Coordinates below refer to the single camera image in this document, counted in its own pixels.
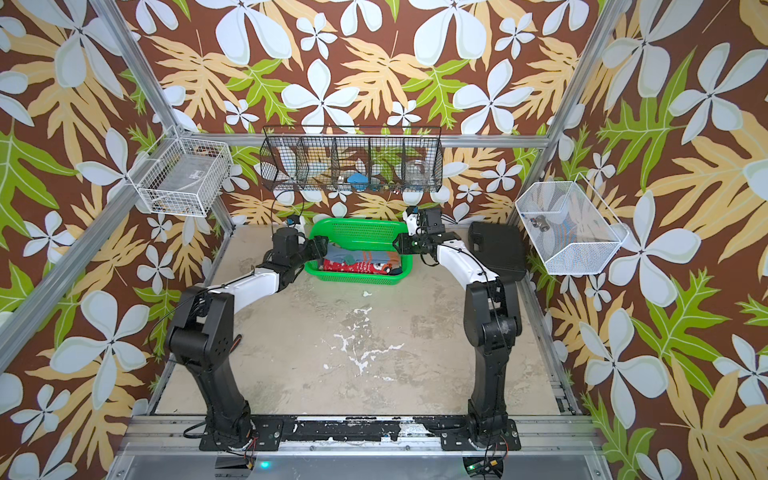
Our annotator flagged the white wire basket left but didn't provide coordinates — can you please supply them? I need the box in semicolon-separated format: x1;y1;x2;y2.
130;127;233;218

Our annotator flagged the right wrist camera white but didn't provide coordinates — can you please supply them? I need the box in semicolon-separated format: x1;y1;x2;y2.
403;206;420;237

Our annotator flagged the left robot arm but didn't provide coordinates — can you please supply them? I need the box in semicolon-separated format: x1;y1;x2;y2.
166;227;329;453

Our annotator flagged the red christmas sock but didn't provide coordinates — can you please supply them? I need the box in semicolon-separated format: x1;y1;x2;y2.
321;259;403;276

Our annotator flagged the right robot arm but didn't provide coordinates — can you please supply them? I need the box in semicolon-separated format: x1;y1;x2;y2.
393;206;526;448

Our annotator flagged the green plastic basket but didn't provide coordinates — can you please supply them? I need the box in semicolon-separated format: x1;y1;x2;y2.
305;218;413;286

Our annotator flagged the black wire shelf basket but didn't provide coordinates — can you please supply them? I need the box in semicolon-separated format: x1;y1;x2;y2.
257;125;445;193

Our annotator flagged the black left camera cable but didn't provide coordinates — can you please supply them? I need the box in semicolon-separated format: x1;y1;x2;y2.
271;188;301;232

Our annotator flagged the white mesh basket right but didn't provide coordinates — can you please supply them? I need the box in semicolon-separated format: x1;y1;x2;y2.
515;174;629;276

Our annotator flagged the black plastic tool case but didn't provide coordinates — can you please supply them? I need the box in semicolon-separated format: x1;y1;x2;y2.
468;222;527;281

